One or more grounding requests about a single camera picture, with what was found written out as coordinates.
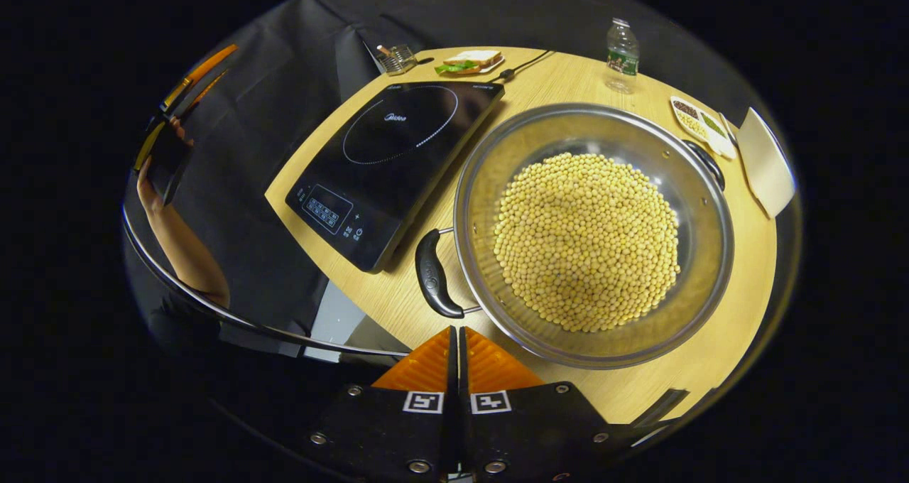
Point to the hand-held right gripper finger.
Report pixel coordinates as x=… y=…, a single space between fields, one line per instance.
x=452 y=369
x=463 y=369

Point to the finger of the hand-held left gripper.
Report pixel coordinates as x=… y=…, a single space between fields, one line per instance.
x=200 y=77
x=208 y=89

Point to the pile of yellow soybeans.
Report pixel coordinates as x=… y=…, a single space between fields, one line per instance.
x=586 y=241

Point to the black induction cooktop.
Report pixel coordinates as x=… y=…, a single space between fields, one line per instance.
x=398 y=156

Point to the sandwich with lettuce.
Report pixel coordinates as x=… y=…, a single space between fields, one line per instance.
x=472 y=60

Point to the small white plate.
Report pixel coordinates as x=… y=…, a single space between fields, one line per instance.
x=493 y=67

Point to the white divided dish with beans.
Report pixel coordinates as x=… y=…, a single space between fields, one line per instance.
x=699 y=124

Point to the clear plastic water bottle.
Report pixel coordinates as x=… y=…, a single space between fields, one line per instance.
x=622 y=53

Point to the white toaster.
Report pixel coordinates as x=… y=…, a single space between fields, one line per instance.
x=767 y=163

